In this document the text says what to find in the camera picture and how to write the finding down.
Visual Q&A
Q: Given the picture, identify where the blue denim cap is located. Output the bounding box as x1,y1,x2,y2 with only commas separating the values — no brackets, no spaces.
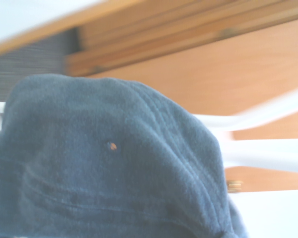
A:
0,74,249,238

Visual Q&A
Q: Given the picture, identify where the wooden door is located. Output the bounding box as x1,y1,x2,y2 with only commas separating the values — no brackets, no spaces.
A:
66,7,298,193

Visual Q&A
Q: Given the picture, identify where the brass door hinge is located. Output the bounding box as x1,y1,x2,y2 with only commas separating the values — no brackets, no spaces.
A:
226,180,243,193

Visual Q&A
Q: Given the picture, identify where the white coat rack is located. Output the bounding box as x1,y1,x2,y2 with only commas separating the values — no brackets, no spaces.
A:
0,84,298,238

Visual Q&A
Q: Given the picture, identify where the wooden door frame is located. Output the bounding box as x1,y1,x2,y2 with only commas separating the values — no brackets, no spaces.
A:
0,0,298,60

